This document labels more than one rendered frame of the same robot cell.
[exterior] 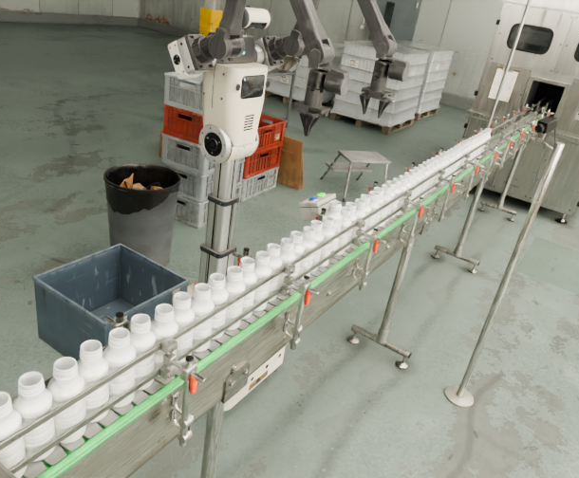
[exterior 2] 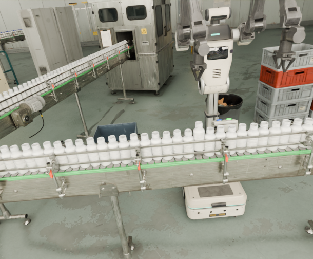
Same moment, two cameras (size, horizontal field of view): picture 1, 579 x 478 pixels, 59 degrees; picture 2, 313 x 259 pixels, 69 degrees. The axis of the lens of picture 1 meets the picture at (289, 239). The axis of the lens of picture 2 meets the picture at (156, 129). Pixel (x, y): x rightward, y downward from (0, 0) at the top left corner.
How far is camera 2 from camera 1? 1.25 m
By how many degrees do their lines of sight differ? 54
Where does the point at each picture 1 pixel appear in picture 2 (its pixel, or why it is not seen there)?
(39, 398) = (3, 153)
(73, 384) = (14, 154)
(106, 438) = (28, 178)
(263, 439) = (198, 243)
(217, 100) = not seen: hidden behind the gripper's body
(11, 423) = not seen: outside the picture
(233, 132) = (204, 78)
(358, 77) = not seen: outside the picture
